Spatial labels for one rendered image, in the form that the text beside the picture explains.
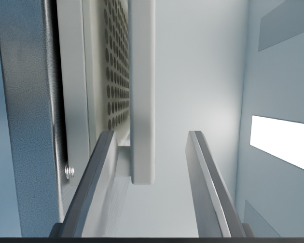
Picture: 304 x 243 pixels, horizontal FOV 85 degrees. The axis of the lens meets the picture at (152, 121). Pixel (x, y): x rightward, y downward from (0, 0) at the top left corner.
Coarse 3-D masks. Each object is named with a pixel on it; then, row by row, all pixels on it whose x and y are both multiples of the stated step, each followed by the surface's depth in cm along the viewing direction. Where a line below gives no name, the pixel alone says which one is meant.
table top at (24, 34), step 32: (0, 0) 11; (32, 0) 11; (0, 32) 11; (32, 32) 11; (0, 64) 11; (32, 64) 11; (32, 96) 12; (32, 128) 12; (64, 128) 13; (32, 160) 12; (64, 160) 13; (32, 192) 12; (64, 192) 13; (32, 224) 13
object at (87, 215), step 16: (96, 144) 9; (112, 144) 10; (96, 160) 8; (112, 160) 10; (96, 176) 7; (112, 176) 10; (80, 192) 7; (96, 192) 7; (80, 208) 6; (96, 208) 7; (64, 224) 6; (80, 224) 6; (96, 224) 7
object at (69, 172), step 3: (66, 162) 13; (66, 165) 13; (66, 168) 13; (69, 168) 13; (72, 168) 13; (66, 171) 13; (69, 171) 13; (72, 171) 13; (66, 174) 13; (69, 174) 13; (72, 174) 13; (69, 177) 13
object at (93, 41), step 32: (64, 0) 12; (96, 0) 13; (64, 32) 12; (96, 32) 13; (64, 64) 12; (96, 64) 13; (128, 64) 32; (64, 96) 12; (96, 96) 13; (128, 96) 33; (96, 128) 13; (128, 128) 32
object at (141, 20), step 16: (128, 0) 12; (144, 0) 12; (128, 16) 12; (144, 16) 12; (128, 32) 12; (144, 32) 12; (144, 48) 12; (144, 64) 12; (144, 80) 12; (144, 96) 13; (144, 112) 13; (144, 128) 13; (144, 144) 13; (144, 160) 13; (144, 176) 13
